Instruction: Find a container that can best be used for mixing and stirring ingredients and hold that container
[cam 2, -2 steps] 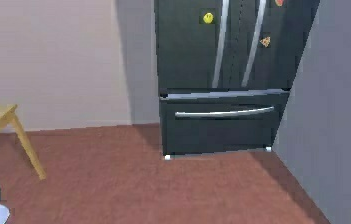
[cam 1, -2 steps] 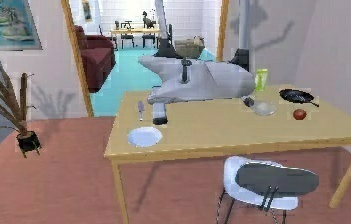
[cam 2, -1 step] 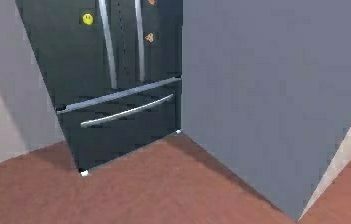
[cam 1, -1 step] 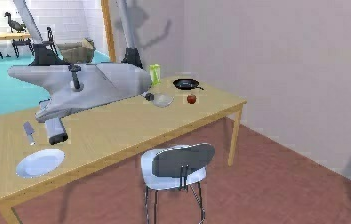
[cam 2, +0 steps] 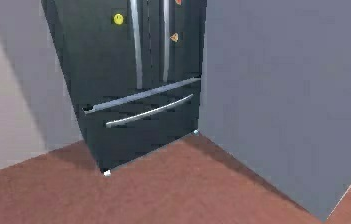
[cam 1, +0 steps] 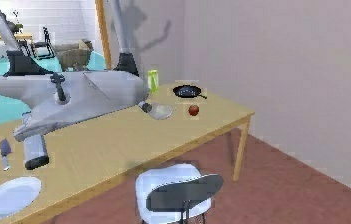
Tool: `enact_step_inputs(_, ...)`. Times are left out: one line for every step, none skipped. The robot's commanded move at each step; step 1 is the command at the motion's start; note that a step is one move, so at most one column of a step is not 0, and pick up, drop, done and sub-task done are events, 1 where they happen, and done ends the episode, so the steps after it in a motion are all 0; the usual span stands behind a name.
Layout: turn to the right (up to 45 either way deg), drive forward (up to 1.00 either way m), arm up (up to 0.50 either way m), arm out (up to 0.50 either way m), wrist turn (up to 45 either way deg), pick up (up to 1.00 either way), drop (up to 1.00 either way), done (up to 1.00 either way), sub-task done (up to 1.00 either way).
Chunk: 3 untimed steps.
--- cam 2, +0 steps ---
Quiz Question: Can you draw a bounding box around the black fridge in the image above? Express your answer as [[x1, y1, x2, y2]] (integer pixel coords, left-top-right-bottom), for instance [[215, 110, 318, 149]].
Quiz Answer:
[[40, 0, 208, 177]]

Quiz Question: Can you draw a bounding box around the silver fridge door handle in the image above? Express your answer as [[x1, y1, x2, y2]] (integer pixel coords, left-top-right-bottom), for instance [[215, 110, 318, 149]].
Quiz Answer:
[[128, 0, 144, 90], [161, 0, 171, 84]]

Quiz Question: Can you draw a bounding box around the yellow round smiley magnet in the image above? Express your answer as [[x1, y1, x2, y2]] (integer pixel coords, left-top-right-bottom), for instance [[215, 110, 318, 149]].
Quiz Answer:
[[112, 13, 125, 26]]

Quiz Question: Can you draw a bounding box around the silver fridge drawer handle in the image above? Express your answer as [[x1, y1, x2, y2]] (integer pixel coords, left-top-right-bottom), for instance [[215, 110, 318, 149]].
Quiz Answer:
[[105, 93, 195, 129]]

